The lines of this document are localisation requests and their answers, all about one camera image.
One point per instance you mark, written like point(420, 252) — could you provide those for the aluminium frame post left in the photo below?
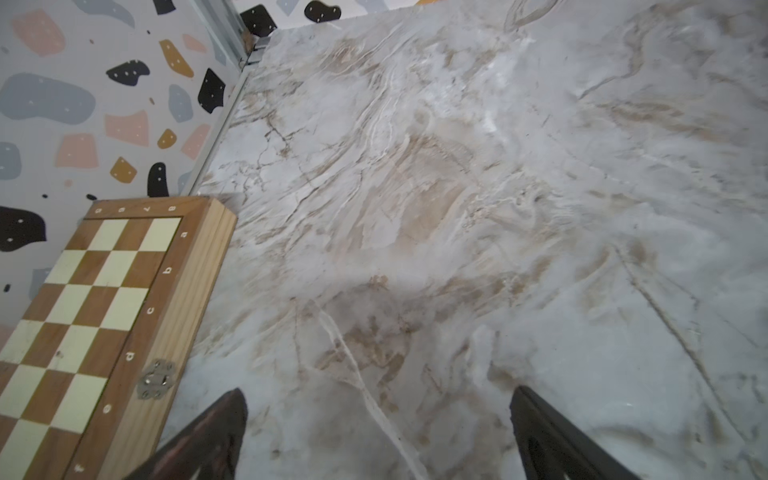
point(232, 45)

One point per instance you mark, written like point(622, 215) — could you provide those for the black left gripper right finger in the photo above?
point(552, 447)

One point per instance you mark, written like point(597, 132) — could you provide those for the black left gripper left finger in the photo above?
point(208, 448)

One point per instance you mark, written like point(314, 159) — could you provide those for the wooden chess board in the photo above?
point(89, 374)

